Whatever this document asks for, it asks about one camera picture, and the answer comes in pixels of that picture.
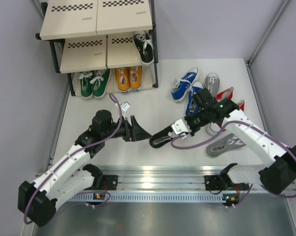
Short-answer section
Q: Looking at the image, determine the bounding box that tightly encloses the beige black shoe shelf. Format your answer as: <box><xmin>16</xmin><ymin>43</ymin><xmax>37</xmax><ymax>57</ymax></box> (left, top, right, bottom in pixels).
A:
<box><xmin>36</xmin><ymin>0</ymin><xmax>158</xmax><ymax>95</ymax></box>

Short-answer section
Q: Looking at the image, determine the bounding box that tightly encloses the grey sneaker at back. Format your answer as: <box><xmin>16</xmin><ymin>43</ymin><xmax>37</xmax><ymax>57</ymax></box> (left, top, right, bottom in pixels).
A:
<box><xmin>205</xmin><ymin>72</ymin><xmax>220</xmax><ymax>96</ymax></box>

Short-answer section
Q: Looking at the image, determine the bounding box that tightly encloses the red sneaker lower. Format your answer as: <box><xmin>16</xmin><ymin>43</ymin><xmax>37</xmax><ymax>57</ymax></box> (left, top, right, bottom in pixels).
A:
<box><xmin>205</xmin><ymin>100</ymin><xmax>245</xmax><ymax>136</ymax></box>

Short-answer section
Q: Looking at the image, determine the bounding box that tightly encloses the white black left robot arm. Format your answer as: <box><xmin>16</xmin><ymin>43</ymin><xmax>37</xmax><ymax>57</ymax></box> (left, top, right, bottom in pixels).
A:
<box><xmin>18</xmin><ymin>110</ymin><xmax>151</xmax><ymax>227</ymax></box>

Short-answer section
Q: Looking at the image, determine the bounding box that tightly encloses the blue sneaker upper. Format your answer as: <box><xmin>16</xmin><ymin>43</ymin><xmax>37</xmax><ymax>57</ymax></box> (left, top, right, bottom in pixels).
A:
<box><xmin>171</xmin><ymin>67</ymin><xmax>199</xmax><ymax>102</ymax></box>

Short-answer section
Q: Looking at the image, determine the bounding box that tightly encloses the red sneaker upper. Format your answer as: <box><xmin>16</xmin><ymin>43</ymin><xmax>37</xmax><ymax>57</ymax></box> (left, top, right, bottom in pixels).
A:
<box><xmin>216</xmin><ymin>87</ymin><xmax>234</xmax><ymax>101</ymax></box>

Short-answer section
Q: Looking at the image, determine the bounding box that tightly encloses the green sneaker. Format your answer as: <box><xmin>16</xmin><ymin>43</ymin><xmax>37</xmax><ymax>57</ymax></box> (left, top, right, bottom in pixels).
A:
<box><xmin>78</xmin><ymin>71</ymin><xmax>93</xmax><ymax>99</ymax></box>
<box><xmin>90</xmin><ymin>69</ymin><xmax>111</xmax><ymax>99</ymax></box>

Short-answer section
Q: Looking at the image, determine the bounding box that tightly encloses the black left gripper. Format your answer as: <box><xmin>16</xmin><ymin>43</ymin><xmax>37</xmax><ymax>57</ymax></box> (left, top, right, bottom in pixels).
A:
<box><xmin>102</xmin><ymin>116</ymin><xmax>151</xmax><ymax>142</ymax></box>

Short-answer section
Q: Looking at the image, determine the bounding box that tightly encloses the aluminium mounting rail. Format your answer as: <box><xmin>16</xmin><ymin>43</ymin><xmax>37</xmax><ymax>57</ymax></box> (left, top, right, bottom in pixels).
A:
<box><xmin>31</xmin><ymin>165</ymin><xmax>296</xmax><ymax>195</ymax></box>

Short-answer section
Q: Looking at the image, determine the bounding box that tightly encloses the black sneaker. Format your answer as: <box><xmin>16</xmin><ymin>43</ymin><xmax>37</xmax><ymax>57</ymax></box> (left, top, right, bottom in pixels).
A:
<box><xmin>133</xmin><ymin>31</ymin><xmax>154</xmax><ymax>66</ymax></box>
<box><xmin>149</xmin><ymin>126</ymin><xmax>187</xmax><ymax>148</ymax></box>

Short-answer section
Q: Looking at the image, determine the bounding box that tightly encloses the grey slotted cable duct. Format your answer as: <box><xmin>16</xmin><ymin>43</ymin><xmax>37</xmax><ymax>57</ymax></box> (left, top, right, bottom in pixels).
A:
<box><xmin>60</xmin><ymin>191</ymin><xmax>227</xmax><ymax>203</ymax></box>

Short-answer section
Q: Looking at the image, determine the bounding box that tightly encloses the orange sneaker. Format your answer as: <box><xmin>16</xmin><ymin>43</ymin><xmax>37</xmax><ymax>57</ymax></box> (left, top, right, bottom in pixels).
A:
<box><xmin>128</xmin><ymin>66</ymin><xmax>143</xmax><ymax>90</ymax></box>
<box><xmin>114</xmin><ymin>67</ymin><xmax>130</xmax><ymax>92</ymax></box>

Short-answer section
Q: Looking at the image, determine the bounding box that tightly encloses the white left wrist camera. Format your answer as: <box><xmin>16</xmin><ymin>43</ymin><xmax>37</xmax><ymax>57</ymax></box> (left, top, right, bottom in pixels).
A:
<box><xmin>120</xmin><ymin>102</ymin><xmax>131</xmax><ymax>118</ymax></box>

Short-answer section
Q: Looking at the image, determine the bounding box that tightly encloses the blue sneaker lower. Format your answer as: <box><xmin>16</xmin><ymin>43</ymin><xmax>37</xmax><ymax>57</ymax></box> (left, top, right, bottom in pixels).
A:
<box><xmin>185</xmin><ymin>81</ymin><xmax>204</xmax><ymax>118</ymax></box>

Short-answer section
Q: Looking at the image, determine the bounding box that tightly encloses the grey sneaker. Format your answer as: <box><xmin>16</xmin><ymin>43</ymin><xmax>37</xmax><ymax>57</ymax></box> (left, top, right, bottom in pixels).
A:
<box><xmin>206</xmin><ymin>134</ymin><xmax>246</xmax><ymax>158</ymax></box>
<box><xmin>205</xmin><ymin>72</ymin><xmax>220</xmax><ymax>96</ymax></box>

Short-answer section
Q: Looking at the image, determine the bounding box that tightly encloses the red sneaker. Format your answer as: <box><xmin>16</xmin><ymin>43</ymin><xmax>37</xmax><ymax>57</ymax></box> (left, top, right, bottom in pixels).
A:
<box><xmin>205</xmin><ymin>100</ymin><xmax>245</xmax><ymax>136</ymax></box>
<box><xmin>216</xmin><ymin>87</ymin><xmax>234</xmax><ymax>101</ymax></box>

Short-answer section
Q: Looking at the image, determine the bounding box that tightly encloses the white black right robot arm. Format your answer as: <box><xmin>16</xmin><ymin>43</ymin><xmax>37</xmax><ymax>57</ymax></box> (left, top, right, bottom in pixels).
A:
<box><xmin>173</xmin><ymin>89</ymin><xmax>296</xmax><ymax>195</ymax></box>

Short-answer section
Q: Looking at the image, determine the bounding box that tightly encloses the grey sneaker in front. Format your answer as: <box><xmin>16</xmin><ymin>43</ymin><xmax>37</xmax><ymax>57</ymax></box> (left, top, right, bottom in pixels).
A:
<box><xmin>206</xmin><ymin>134</ymin><xmax>246</xmax><ymax>158</ymax></box>

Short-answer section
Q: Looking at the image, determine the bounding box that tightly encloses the blue sneaker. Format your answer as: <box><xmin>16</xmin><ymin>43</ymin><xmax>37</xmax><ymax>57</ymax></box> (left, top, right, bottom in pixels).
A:
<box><xmin>171</xmin><ymin>67</ymin><xmax>199</xmax><ymax>102</ymax></box>
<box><xmin>185</xmin><ymin>81</ymin><xmax>204</xmax><ymax>118</ymax></box>

